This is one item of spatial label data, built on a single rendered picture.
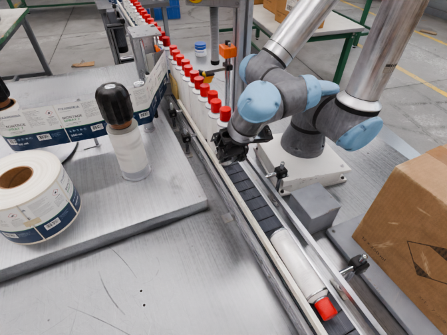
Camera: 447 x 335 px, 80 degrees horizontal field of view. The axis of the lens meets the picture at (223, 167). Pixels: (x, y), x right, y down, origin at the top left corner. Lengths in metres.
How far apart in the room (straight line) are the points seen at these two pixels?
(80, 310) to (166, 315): 0.20
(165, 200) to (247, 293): 0.34
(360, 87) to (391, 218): 0.32
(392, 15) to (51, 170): 0.85
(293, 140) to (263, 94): 0.41
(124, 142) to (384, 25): 0.68
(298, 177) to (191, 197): 0.33
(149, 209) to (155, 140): 0.32
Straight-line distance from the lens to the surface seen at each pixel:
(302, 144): 0.91
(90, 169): 0.98
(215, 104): 0.80
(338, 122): 0.78
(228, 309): 0.70
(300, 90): 0.59
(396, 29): 0.73
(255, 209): 0.77
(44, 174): 0.79
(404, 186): 0.65
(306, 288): 0.64
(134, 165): 0.83
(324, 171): 0.91
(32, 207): 0.76
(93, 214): 0.84
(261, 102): 0.51
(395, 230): 0.71
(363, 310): 0.62
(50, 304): 0.81
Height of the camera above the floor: 1.49
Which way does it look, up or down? 44 degrees down
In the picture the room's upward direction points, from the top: straight up
